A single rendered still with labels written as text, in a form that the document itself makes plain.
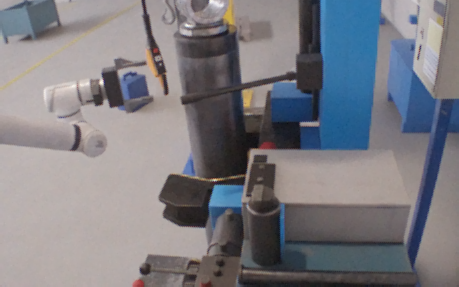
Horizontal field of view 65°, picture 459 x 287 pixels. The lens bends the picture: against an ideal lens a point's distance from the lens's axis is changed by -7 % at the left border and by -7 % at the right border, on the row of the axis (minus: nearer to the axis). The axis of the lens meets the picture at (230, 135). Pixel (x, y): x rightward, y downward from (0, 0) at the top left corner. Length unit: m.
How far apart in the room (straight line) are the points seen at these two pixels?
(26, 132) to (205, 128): 0.57
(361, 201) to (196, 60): 0.66
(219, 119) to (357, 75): 0.47
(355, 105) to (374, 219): 0.43
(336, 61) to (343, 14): 0.14
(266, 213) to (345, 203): 0.20
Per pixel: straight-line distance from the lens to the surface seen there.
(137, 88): 4.32
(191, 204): 1.26
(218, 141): 1.36
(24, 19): 9.11
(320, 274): 0.91
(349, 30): 1.18
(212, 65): 1.24
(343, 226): 0.99
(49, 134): 1.21
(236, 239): 1.13
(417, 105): 3.54
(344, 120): 1.30
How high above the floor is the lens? 1.80
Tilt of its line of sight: 30 degrees down
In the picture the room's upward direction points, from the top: 6 degrees counter-clockwise
